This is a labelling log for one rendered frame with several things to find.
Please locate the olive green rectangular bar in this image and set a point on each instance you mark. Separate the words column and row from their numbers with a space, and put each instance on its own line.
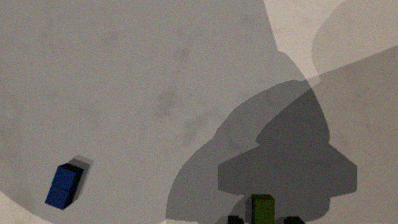
column 263, row 209

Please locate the small blue cube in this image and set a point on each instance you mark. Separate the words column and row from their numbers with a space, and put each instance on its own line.
column 67, row 176
column 60, row 198

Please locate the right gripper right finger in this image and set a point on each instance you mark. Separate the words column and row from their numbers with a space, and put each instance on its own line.
column 293, row 220

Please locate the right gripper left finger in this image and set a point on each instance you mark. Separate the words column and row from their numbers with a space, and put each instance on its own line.
column 232, row 219

